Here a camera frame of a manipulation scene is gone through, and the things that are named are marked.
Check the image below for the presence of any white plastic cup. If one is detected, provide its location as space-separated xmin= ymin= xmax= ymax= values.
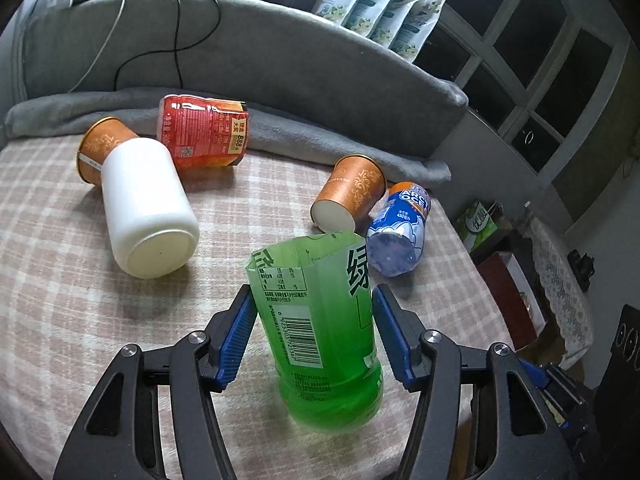
xmin=102 ymin=138 xmax=200 ymax=278

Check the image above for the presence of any white lace cloth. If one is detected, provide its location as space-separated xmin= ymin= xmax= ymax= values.
xmin=524 ymin=216 xmax=594 ymax=370

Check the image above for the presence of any red cardboard box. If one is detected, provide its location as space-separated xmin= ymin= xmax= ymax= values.
xmin=477 ymin=252 xmax=547 ymax=350

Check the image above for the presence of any white cable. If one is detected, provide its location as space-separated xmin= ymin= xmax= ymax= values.
xmin=67 ymin=0 xmax=129 ymax=96

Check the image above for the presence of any plaid beige tablecloth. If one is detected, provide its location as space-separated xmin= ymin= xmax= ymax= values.
xmin=0 ymin=131 xmax=514 ymax=480

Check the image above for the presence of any orange paper cup left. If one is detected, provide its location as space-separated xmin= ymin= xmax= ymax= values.
xmin=76 ymin=117 xmax=138 ymax=186

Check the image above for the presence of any orange paper cup right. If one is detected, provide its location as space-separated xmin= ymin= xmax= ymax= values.
xmin=310 ymin=154 xmax=386 ymax=233

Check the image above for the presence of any green paper shopping bag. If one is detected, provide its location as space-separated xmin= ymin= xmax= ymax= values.
xmin=454 ymin=200 xmax=502 ymax=254

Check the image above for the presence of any grey blanket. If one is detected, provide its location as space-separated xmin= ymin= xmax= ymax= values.
xmin=1 ymin=0 xmax=468 ymax=188

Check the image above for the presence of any blue bottle cup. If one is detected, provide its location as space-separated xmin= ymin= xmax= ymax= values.
xmin=366 ymin=181 xmax=431 ymax=278

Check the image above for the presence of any orange paper cup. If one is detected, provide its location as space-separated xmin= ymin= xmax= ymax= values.
xmin=310 ymin=154 xmax=386 ymax=233
xmin=76 ymin=117 xmax=138 ymax=186

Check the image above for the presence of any green tea bottle cup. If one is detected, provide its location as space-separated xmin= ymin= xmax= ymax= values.
xmin=245 ymin=231 xmax=383 ymax=432

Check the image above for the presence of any black power cable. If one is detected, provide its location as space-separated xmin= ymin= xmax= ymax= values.
xmin=112 ymin=0 xmax=224 ymax=92

